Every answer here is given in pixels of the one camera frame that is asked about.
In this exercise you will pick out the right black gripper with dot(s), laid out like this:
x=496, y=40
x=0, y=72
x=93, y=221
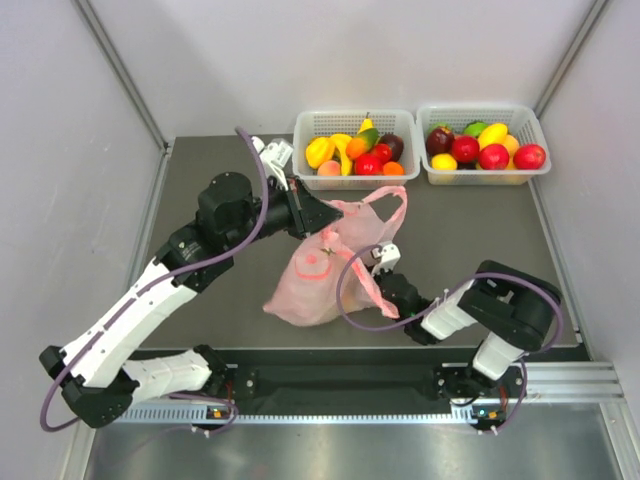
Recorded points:
x=382, y=273

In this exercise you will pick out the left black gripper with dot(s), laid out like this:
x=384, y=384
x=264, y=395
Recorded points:
x=308, y=213

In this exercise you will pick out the pink plastic bag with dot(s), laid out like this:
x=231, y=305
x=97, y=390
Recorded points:
x=307, y=293

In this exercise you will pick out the green orange mango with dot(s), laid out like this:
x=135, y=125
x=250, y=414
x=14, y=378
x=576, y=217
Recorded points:
x=362, y=143

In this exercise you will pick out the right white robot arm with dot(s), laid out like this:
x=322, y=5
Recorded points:
x=516, y=308

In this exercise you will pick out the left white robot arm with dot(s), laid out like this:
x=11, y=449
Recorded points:
x=96, y=374

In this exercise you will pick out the peach fruit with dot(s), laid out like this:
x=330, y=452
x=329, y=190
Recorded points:
x=330, y=168

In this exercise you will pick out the red apple in left basket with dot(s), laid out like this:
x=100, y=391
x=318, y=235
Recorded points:
x=368, y=165

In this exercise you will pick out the yellow banana bunch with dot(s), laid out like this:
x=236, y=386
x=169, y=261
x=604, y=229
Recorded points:
x=341, y=142

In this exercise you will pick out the orange tangerine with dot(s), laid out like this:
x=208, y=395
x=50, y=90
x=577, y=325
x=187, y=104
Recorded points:
x=392, y=168

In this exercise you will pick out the yellow pear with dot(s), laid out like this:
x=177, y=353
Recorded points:
x=366, y=124

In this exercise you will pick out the dark plum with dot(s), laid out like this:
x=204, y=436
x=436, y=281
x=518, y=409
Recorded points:
x=395, y=144

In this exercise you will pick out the left white plastic basket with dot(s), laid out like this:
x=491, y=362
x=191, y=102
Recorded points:
x=312, y=124

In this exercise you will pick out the white plastic basket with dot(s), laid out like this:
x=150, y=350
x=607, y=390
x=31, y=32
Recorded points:
x=523, y=126
x=312, y=124

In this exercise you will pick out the yellow lemon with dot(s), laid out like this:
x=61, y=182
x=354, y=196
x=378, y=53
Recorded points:
x=444, y=162

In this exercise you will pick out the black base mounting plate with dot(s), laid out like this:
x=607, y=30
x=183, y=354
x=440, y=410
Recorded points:
x=351, y=380

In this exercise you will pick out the dark red apple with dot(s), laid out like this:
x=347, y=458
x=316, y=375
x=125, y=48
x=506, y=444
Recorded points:
x=439, y=141

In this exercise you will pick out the red apple middle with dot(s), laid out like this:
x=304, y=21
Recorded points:
x=465, y=149

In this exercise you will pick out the red apple front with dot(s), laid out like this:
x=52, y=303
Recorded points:
x=494, y=157

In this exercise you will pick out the green lime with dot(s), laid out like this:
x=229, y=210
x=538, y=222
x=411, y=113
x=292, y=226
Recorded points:
x=475, y=129

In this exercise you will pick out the yellow mango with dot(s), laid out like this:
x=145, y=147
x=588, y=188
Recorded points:
x=494, y=134

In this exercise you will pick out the red apple right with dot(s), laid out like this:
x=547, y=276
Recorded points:
x=529, y=157

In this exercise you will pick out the right white plastic basket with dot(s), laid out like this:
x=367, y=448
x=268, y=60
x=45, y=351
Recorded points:
x=523, y=126

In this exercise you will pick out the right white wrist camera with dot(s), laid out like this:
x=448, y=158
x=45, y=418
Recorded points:
x=385, y=258

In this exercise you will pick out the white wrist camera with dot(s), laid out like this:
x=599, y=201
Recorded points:
x=274, y=157
x=385, y=258

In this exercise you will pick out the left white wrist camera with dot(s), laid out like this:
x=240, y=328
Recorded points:
x=274, y=157

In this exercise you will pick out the grey slotted cable duct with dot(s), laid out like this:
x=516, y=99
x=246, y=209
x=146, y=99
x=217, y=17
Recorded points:
x=216, y=414

